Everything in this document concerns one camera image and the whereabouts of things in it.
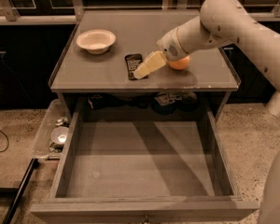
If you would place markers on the dark items behind drawer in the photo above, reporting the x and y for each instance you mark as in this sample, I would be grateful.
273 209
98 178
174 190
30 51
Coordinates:
163 103

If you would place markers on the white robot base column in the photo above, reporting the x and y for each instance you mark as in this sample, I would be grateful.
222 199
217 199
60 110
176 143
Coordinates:
269 211

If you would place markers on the white paper bowl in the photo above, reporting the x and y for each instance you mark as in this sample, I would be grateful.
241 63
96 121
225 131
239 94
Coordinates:
96 41

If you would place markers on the white metal window railing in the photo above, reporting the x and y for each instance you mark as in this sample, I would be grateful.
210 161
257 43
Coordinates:
84 6

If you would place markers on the orange fruit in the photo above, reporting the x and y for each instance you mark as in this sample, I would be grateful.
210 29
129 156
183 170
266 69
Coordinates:
180 64

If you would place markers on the black floor rail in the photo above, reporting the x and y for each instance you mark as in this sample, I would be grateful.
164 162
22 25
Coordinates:
14 195

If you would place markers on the small white bowl in bin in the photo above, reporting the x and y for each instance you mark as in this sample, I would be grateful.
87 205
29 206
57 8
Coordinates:
59 135

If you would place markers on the clear plastic storage bin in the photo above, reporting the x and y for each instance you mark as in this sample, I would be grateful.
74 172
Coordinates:
44 148

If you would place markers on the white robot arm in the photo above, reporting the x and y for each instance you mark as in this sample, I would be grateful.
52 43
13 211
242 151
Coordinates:
220 22

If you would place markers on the open grey top drawer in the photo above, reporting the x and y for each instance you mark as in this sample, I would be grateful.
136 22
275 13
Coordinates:
124 165

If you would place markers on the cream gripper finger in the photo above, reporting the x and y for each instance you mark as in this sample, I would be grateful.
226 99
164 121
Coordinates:
153 62

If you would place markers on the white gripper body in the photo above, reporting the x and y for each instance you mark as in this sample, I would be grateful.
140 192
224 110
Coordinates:
169 48

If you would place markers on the grey wooden cabinet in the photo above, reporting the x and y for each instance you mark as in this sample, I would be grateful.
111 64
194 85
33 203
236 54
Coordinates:
137 31

